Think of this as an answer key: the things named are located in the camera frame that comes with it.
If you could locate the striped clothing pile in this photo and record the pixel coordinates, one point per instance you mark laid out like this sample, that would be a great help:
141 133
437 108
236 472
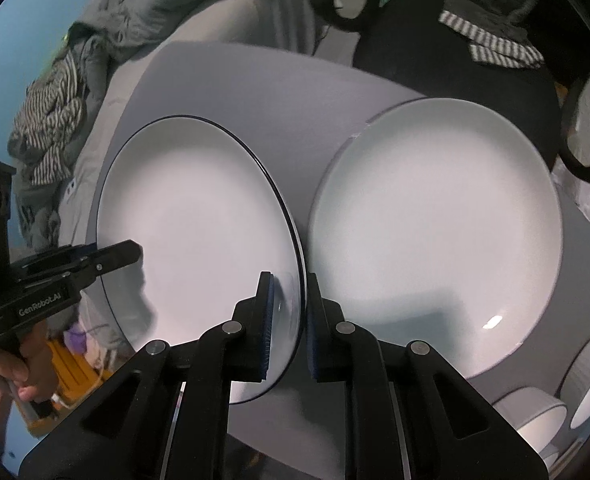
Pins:
48 122

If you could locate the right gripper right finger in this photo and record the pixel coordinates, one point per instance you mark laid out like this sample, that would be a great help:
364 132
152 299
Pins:
382 392

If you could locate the white plate black rim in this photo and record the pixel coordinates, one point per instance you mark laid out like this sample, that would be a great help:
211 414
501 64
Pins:
209 221

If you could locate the grey striped-cuff garment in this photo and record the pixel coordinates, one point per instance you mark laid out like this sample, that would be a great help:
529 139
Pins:
494 31

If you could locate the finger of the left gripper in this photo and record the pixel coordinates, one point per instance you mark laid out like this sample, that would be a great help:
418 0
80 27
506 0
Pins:
117 256

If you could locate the grey blanket on bed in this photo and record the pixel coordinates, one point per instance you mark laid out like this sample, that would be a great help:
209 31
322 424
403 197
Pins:
123 26

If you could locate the large white plate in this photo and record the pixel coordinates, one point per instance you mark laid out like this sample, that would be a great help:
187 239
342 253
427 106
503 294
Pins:
440 222

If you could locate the grey ribbed bowl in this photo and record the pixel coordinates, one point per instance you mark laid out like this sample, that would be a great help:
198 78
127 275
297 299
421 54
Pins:
575 388
537 416

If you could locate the black office chair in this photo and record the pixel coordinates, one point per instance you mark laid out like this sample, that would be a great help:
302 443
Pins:
403 41

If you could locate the bed with grey sheet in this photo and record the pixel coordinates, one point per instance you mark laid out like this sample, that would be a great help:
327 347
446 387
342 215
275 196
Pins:
56 214

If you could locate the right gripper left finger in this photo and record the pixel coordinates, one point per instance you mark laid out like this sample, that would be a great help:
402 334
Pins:
237 350

